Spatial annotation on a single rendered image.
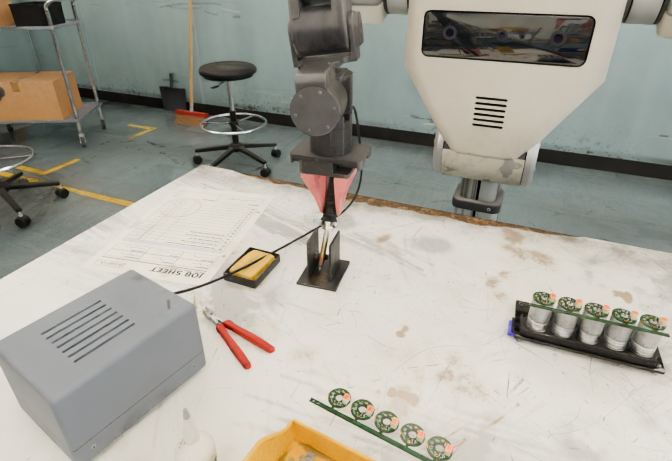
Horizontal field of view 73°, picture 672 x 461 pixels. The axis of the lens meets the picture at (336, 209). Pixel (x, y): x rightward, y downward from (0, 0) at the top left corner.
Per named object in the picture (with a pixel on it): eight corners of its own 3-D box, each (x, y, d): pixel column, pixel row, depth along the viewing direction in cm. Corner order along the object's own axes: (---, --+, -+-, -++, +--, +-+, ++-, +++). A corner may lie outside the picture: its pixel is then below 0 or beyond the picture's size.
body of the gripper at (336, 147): (360, 175, 59) (362, 120, 56) (288, 166, 62) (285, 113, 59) (371, 157, 65) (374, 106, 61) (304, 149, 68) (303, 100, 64)
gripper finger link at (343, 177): (347, 227, 64) (348, 165, 59) (299, 219, 65) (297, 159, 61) (359, 205, 69) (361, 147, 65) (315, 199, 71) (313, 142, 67)
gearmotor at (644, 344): (625, 344, 54) (638, 311, 52) (648, 350, 53) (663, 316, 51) (628, 359, 52) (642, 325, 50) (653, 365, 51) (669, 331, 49)
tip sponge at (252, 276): (250, 253, 73) (249, 245, 72) (280, 261, 71) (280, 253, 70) (223, 280, 67) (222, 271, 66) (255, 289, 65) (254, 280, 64)
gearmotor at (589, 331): (573, 332, 56) (584, 299, 53) (595, 337, 55) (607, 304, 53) (574, 346, 54) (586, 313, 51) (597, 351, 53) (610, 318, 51)
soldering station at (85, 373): (148, 327, 58) (132, 266, 54) (209, 367, 52) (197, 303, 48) (22, 412, 47) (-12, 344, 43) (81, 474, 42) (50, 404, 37)
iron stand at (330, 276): (345, 290, 70) (355, 228, 71) (331, 293, 62) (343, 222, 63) (308, 283, 72) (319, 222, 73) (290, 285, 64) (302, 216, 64)
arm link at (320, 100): (361, 8, 55) (293, 17, 57) (346, 18, 45) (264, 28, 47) (370, 105, 61) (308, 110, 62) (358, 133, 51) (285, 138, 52)
